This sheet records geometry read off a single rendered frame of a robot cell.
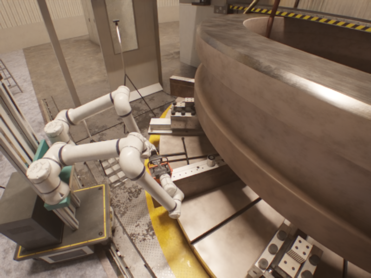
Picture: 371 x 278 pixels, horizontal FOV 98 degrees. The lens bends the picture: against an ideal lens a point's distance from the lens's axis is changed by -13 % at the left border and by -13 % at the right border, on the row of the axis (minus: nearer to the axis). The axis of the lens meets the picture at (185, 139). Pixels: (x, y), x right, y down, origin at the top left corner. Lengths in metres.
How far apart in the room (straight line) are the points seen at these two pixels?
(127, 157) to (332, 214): 1.24
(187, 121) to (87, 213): 1.68
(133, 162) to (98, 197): 1.30
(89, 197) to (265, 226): 1.91
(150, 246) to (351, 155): 1.94
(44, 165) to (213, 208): 1.56
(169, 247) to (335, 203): 1.59
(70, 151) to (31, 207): 0.67
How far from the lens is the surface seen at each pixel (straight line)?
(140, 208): 2.47
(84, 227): 2.18
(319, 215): 1.37
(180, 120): 2.65
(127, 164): 1.07
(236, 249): 1.94
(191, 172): 1.84
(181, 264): 2.17
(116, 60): 4.29
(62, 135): 1.75
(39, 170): 1.40
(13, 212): 1.95
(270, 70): 1.15
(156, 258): 2.21
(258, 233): 2.06
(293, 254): 1.54
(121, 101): 1.51
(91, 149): 1.29
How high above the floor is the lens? 2.11
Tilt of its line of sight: 41 degrees down
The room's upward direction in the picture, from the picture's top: straight up
